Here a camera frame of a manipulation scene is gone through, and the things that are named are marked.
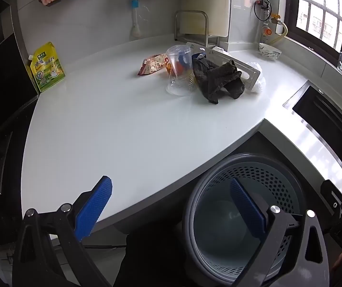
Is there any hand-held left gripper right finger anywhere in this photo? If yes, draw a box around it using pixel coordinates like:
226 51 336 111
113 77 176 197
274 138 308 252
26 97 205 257
230 179 330 287

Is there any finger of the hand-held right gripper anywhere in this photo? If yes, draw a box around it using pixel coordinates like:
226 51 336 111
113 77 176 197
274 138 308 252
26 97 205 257
320 180 342 231

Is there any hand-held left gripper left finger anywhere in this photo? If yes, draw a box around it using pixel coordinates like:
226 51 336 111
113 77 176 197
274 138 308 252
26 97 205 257
12 176 112 287

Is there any grey perforated plastic basket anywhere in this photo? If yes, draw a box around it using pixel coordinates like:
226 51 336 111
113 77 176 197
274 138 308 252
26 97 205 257
181 152 310 287

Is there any white tissue sheet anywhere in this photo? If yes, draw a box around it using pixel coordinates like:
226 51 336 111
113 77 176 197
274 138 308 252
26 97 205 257
246 62 266 94

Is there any dark brown cloth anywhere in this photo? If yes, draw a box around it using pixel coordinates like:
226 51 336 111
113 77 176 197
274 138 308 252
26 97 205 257
191 57 246 105

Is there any grey slotted metal plate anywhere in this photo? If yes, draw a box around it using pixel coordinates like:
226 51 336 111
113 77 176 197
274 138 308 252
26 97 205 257
185 42 261 92

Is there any clear plastic cup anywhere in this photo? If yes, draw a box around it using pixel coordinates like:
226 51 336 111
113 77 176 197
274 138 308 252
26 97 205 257
165 45 196 97

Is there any red patterned snack wrapper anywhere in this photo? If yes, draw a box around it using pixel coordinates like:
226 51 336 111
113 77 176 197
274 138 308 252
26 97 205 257
138 53 169 77

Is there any person's right hand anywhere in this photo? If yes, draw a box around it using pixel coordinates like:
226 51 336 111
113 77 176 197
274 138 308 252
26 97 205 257
332 251 342 272

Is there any stainless steel sink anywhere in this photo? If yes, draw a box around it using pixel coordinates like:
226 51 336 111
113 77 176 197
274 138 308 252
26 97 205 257
283 80 342 145

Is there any yellow green spout pouch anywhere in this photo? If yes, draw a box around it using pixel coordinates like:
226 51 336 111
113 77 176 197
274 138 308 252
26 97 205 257
28 42 66 93

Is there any white patterned ceramic bowl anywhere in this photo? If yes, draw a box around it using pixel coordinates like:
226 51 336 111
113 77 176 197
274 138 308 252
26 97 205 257
259 42 282 61

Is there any dark framed window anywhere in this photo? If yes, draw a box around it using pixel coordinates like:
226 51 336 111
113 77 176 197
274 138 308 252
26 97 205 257
285 0 342 75

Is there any blue white bottle brush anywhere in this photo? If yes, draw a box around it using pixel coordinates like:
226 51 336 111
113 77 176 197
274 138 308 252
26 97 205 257
130 0 142 37

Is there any stainless steel rack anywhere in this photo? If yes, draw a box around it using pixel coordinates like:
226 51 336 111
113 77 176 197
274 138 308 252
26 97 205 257
174 10 219 47

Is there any white cutting board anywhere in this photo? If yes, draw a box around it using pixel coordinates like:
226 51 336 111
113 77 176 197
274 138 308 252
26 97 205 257
180 0 233 38

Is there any blue lanyard strap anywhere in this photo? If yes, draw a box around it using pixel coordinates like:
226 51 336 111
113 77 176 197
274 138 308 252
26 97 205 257
177 52 206 70

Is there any yellow gas hose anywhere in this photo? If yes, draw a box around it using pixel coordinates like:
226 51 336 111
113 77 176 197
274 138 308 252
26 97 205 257
271 21 289 44

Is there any black cable loop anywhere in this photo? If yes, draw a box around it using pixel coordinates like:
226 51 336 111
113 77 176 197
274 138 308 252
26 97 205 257
254 0 272 22

